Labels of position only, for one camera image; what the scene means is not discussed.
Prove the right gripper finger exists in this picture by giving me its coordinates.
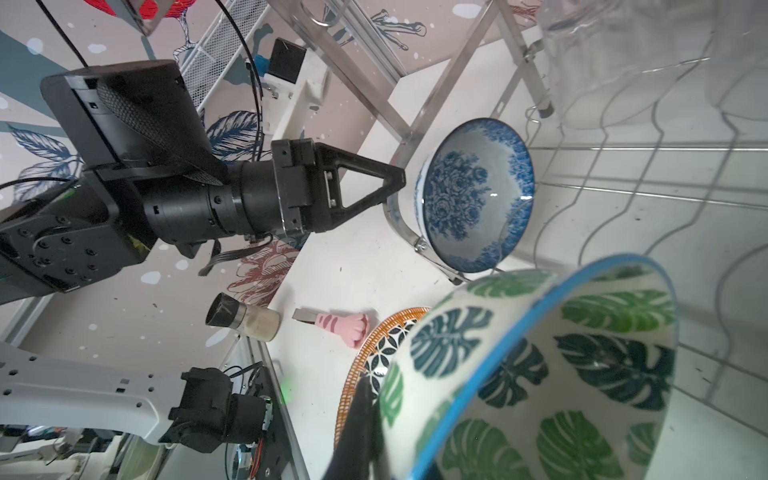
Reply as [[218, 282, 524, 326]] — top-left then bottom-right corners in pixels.
[[323, 378, 378, 479]]

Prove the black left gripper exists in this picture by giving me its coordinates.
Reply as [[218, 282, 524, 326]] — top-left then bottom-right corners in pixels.
[[271, 139, 406, 234]]

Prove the white patterned plate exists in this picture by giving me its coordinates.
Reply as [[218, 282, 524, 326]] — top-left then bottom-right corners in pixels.
[[333, 307, 430, 446]]

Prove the blue floral white bowl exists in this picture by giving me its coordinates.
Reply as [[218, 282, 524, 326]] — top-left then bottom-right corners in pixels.
[[414, 117, 535, 273]]

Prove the steel two-tier dish rack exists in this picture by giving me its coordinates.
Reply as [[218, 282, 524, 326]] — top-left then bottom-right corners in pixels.
[[270, 1, 767, 446]]

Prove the green leaf pattern cup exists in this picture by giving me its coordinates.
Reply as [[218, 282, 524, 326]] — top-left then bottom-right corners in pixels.
[[373, 254, 678, 479]]

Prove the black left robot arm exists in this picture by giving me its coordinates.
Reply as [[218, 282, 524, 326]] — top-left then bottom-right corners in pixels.
[[1, 60, 406, 453]]

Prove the pink cat paw knife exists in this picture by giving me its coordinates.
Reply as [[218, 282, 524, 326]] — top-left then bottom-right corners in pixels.
[[292, 308, 369, 349]]

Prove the black lid shaker bottle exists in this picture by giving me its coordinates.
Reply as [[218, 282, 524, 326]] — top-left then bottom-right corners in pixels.
[[205, 293, 281, 342]]

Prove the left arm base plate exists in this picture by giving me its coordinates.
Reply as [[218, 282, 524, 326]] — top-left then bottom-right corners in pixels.
[[223, 336, 309, 479]]

